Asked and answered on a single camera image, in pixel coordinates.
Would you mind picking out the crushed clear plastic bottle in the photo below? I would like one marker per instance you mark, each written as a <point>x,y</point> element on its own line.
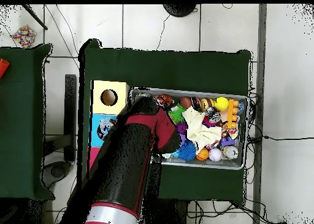
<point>104,129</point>

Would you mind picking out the red robot arm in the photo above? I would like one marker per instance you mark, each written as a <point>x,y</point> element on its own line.
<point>127,170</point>

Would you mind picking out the wooden box with three holes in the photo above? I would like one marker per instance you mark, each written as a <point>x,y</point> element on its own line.
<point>100,94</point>

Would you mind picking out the clear mesh bin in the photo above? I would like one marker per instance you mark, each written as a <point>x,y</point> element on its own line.
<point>211,164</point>

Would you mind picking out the green furry googly-eyed toy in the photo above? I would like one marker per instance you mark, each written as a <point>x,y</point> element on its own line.
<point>176,113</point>

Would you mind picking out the small blue spiky ball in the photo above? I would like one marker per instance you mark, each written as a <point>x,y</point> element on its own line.
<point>188,150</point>

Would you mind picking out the cream knitted cloth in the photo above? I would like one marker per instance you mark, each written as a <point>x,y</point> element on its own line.
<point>201,128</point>

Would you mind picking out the yellow tennis ball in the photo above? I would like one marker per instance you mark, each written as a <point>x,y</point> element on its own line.
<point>221,103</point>

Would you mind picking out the orange toy brick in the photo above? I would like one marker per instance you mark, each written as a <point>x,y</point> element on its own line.
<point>232,111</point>

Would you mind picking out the black round base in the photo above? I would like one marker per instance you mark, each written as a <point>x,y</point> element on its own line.
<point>179,9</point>

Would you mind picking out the grey metal strip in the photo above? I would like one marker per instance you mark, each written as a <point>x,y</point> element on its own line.
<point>262,62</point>

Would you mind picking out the dark green side table cloth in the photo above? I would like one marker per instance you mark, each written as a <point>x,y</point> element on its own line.
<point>24,111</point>

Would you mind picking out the colourful patterned packet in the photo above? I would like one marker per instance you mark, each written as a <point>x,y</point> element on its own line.
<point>23,36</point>

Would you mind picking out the black rod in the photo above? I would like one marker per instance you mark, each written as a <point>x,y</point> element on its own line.
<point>35,18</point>

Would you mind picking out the small red object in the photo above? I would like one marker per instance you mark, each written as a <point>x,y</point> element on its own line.
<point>2,67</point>

